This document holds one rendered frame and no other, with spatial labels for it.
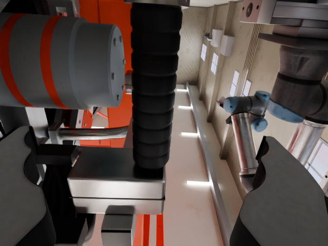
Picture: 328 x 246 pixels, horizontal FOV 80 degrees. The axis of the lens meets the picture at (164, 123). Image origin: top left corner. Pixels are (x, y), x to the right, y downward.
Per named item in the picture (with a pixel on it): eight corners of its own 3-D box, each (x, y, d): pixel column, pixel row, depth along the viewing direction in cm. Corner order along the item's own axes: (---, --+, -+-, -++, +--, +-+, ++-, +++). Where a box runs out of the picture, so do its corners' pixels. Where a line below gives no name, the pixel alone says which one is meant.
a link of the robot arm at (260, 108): (255, 95, 88) (249, 117, 93) (276, 95, 91) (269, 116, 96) (245, 90, 95) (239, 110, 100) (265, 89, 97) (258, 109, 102)
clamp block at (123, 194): (64, 177, 17) (73, 216, 20) (167, 180, 18) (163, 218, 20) (83, 144, 22) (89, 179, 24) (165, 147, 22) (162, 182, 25)
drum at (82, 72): (-91, 7, 22) (-36, 121, 28) (107, 21, 23) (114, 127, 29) (0, 10, 34) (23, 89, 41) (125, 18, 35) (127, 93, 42)
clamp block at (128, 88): (124, 74, 47) (124, 95, 50) (162, 76, 48) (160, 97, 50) (127, 69, 52) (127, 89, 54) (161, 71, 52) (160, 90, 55)
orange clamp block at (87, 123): (54, 126, 56) (67, 133, 65) (82, 127, 56) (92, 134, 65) (58, 103, 58) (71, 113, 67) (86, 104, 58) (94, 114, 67)
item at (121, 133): (46, 128, 38) (56, 170, 44) (145, 133, 39) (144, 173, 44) (78, 95, 54) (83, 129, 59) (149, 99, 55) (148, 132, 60)
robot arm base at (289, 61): (360, 51, 49) (340, 89, 54) (319, 43, 63) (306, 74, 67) (300, 47, 49) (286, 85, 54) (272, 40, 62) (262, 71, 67)
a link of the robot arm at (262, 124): (271, 118, 94) (266, 133, 98) (257, 108, 104) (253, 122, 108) (257, 118, 93) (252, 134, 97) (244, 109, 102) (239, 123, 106)
